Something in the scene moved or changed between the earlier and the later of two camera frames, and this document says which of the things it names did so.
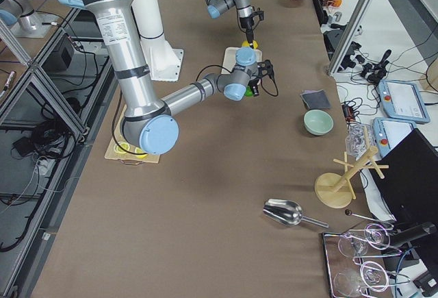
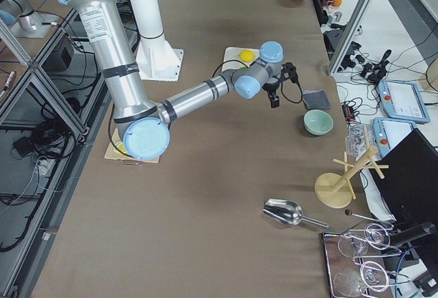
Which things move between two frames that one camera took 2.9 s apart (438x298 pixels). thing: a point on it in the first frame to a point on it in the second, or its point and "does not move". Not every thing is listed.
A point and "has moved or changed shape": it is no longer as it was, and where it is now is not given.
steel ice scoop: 288,213 does not move
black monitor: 410,187 does not move
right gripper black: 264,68 to 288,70
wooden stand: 334,190 does not move
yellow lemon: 246,44 has moved or changed shape
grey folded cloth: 316,99 does not move
